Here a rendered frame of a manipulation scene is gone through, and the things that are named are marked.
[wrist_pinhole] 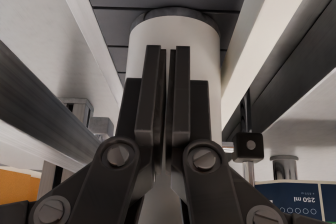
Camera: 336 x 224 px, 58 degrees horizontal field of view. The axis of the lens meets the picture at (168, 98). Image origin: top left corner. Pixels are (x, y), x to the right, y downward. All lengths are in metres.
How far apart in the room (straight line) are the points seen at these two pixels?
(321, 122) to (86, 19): 0.27
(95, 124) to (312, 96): 0.22
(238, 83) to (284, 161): 0.39
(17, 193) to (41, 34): 1.92
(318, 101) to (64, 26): 0.23
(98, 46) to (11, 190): 1.97
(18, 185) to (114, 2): 2.06
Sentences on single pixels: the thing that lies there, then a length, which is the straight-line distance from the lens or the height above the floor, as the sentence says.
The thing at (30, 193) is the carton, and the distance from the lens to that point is 2.43.
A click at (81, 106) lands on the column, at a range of 0.44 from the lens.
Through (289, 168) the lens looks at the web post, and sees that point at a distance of 0.54.
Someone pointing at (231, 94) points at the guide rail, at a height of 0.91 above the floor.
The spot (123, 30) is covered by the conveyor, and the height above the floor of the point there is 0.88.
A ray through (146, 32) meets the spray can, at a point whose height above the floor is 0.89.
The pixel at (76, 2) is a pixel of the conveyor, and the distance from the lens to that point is 0.17.
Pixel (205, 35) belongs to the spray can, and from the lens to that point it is 0.16.
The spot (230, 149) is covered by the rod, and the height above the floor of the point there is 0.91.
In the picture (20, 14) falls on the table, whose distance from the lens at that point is 0.28.
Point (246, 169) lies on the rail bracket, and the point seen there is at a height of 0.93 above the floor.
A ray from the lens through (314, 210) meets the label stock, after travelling 0.54.
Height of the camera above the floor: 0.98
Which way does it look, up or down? 21 degrees down
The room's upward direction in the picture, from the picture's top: 177 degrees counter-clockwise
